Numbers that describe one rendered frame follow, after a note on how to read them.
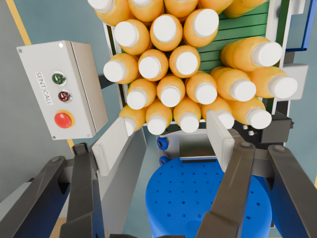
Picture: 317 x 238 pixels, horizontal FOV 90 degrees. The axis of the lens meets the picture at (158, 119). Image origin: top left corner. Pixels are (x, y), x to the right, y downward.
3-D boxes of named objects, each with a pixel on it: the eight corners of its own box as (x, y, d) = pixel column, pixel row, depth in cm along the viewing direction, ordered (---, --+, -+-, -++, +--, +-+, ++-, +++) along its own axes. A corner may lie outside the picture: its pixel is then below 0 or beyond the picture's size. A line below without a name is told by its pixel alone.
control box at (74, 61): (76, 123, 46) (51, 140, 37) (52, 48, 39) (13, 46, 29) (109, 121, 45) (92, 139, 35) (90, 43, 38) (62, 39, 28)
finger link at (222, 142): (224, 140, 12) (235, 139, 11) (205, 109, 18) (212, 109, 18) (222, 173, 13) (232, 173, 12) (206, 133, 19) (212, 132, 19)
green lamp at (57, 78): (56, 84, 32) (52, 85, 31) (52, 73, 31) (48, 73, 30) (66, 83, 31) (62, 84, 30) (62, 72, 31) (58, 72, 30)
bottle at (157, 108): (167, 87, 50) (164, 104, 33) (176, 106, 53) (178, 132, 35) (147, 97, 52) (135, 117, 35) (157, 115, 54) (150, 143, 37)
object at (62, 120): (60, 127, 35) (56, 129, 34) (54, 112, 34) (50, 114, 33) (75, 126, 35) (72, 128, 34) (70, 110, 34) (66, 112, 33)
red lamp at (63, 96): (62, 101, 33) (58, 103, 32) (58, 91, 32) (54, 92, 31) (71, 100, 33) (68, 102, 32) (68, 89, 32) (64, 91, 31)
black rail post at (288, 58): (265, 63, 45) (283, 65, 38) (266, 52, 44) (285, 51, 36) (273, 62, 45) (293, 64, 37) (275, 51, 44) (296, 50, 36)
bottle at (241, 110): (228, 80, 48) (258, 95, 31) (246, 92, 49) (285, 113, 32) (212, 99, 51) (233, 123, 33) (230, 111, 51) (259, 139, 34)
